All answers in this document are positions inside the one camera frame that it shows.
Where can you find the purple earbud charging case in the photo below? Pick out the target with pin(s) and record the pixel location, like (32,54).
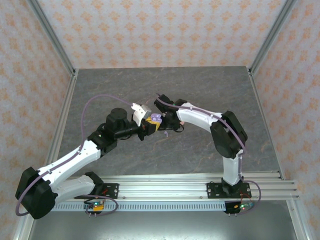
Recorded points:
(156,117)

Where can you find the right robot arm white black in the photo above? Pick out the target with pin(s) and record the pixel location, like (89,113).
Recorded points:
(197,117)

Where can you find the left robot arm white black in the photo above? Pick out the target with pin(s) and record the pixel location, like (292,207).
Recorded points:
(72,157)

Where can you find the grey metal sheet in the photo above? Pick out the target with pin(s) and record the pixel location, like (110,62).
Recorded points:
(162,225)

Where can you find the aluminium side rail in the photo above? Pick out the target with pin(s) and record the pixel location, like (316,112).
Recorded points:
(259,100)
(70,87)

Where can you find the aluminium crossbeam rail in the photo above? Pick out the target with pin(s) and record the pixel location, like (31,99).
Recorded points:
(162,190)

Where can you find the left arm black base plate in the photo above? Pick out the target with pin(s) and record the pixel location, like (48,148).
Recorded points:
(112,190)

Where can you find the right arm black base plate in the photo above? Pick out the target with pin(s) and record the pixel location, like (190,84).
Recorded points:
(212,190)

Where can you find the aluminium corner post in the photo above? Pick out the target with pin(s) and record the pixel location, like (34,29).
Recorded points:
(270,37)
(53,37)

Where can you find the aluminium frame leg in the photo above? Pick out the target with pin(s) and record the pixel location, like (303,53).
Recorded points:
(298,225)
(23,226)

